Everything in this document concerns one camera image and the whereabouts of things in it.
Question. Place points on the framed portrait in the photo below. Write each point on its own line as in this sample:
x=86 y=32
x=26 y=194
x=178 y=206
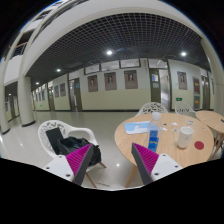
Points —
x=110 y=81
x=92 y=83
x=182 y=80
x=131 y=81

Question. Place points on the white chair behind table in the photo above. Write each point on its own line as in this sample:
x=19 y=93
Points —
x=151 y=107

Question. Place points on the framed portrait left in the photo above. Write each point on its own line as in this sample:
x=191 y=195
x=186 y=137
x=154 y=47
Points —
x=92 y=83

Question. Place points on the red round coaster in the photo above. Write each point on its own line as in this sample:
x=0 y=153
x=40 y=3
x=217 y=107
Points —
x=199 y=145

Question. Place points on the black laptop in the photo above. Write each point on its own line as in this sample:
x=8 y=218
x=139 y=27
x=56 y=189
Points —
x=53 y=136

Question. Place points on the blue white booklet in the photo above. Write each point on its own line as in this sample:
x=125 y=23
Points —
x=136 y=127

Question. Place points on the framed portrait middle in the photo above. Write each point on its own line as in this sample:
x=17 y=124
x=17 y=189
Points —
x=110 y=81

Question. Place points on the black backpack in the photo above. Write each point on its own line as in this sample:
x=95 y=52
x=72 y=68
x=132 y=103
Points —
x=71 y=144

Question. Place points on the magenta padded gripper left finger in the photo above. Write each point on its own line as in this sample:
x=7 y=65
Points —
x=73 y=166

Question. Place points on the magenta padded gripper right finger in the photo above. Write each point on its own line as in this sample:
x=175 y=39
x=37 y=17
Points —
x=153 y=166

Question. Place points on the white plastic chair near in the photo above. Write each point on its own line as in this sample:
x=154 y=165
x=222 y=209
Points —
x=65 y=130

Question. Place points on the round wooden table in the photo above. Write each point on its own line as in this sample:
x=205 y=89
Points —
x=168 y=144
x=212 y=128

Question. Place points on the white paper cup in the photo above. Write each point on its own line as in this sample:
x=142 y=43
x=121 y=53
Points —
x=184 y=138

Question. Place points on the clear plastic water bottle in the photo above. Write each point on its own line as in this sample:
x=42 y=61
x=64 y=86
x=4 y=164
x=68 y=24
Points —
x=154 y=131

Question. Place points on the white round pillar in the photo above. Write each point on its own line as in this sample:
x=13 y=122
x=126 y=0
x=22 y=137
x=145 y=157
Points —
x=24 y=101

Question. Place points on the framed portrait far right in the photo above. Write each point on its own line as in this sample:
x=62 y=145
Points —
x=182 y=80

